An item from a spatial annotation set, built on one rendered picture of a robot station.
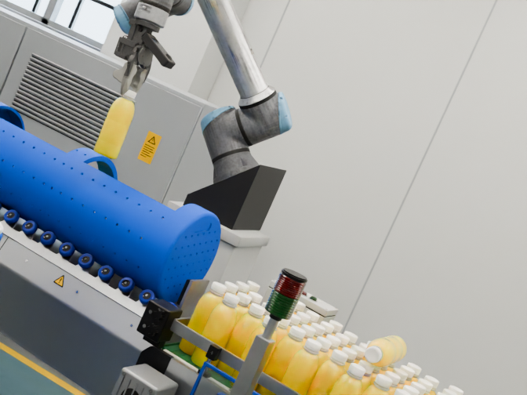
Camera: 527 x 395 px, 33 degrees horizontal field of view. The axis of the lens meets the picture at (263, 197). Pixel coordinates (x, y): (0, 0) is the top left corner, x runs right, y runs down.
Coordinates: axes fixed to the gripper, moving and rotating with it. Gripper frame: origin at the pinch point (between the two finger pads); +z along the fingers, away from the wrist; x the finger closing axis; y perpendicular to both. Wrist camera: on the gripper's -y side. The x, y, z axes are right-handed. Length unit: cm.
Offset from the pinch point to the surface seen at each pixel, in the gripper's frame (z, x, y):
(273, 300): 33, 28, -72
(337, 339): 41, -10, -79
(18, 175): 33.8, 1.9, 24.9
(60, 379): 134, -141, 75
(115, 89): -3, -152, 109
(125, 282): 49, -1, -19
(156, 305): 48, 12, -37
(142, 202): 27.2, -1.0, -15.5
